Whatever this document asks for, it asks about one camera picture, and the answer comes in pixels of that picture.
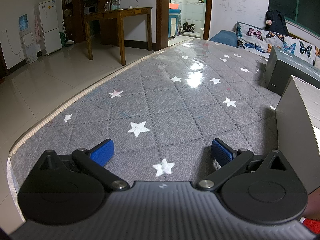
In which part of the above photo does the grey star-print desktop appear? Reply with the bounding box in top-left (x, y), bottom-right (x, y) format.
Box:
top-left (7, 39), bottom-right (284, 224)

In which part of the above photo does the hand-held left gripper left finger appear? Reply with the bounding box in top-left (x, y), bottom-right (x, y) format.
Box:
top-left (37, 139), bottom-right (130, 193)

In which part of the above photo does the dark grey flat box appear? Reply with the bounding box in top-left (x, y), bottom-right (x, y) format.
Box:
top-left (264, 46), bottom-right (320, 96)

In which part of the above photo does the white water dispenser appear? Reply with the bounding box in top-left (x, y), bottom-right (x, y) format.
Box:
top-left (22, 31), bottom-right (38, 63)

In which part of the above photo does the white cardboard box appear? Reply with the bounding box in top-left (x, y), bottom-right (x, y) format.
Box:
top-left (276, 75), bottom-right (320, 195)

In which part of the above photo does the red cloth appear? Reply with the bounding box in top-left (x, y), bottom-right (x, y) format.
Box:
top-left (301, 217), bottom-right (320, 233)

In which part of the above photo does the wooden door frame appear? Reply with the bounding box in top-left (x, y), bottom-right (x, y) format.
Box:
top-left (156, 0), bottom-right (214, 52)

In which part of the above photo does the blue water bottle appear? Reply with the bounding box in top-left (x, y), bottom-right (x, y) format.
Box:
top-left (19, 14), bottom-right (30, 32)

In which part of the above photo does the blue bathroom cabinet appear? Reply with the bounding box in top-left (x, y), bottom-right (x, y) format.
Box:
top-left (169, 9), bottom-right (181, 37)

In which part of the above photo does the blue sofa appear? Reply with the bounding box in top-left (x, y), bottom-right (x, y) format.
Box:
top-left (209, 21), bottom-right (320, 67)

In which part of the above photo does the broom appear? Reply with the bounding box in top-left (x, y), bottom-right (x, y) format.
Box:
top-left (61, 21), bottom-right (75, 46)

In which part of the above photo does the pink hanging cloth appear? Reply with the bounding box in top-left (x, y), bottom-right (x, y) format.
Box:
top-left (34, 15), bottom-right (42, 42)

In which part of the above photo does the brown wooden cabinet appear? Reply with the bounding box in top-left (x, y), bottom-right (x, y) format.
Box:
top-left (61, 0), bottom-right (119, 44)

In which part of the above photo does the white wall cable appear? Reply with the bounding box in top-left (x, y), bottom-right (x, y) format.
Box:
top-left (4, 29), bottom-right (23, 55)

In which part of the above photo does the black backpack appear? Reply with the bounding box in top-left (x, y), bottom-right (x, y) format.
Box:
top-left (265, 9), bottom-right (288, 36)

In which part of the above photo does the brown wooden table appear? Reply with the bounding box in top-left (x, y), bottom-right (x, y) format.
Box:
top-left (83, 7), bottom-right (153, 66)

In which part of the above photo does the white refrigerator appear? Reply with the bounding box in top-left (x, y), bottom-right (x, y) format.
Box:
top-left (34, 0), bottom-right (63, 56)

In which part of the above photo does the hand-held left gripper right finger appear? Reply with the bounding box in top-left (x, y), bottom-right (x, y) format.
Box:
top-left (196, 138), bottom-right (288, 192)

